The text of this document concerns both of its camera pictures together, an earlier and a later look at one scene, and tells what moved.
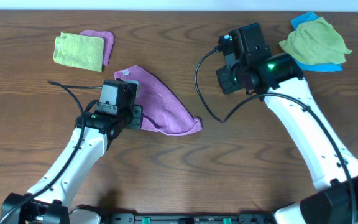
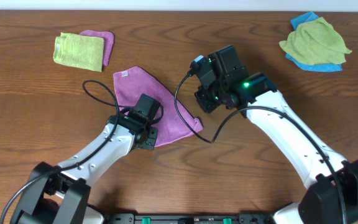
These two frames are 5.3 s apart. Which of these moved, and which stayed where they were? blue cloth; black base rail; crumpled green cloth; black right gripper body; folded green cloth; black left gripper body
Moved: black right gripper body; black left gripper body
Stayed: black base rail; blue cloth; crumpled green cloth; folded green cloth
